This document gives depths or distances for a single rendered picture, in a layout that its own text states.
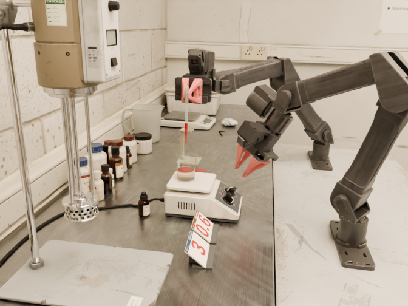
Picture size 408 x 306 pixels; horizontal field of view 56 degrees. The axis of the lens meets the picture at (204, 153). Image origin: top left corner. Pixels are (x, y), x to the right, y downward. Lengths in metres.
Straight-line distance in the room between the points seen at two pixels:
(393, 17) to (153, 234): 1.97
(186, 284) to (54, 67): 0.47
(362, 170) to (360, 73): 0.21
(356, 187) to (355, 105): 1.67
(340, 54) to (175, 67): 1.00
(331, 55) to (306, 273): 1.74
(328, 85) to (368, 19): 1.63
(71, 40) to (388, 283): 0.75
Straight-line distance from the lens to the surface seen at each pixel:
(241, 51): 2.41
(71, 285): 0.83
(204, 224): 0.98
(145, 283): 0.81
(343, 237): 0.98
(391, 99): 0.84
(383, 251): 1.02
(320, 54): 2.43
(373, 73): 0.84
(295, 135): 2.56
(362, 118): 2.59
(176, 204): 1.03
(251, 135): 0.92
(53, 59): 0.66
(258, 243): 0.96
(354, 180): 0.92
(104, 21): 0.65
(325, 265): 0.92
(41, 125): 1.23
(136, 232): 0.99
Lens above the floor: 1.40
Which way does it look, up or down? 19 degrees down
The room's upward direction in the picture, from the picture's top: 1 degrees clockwise
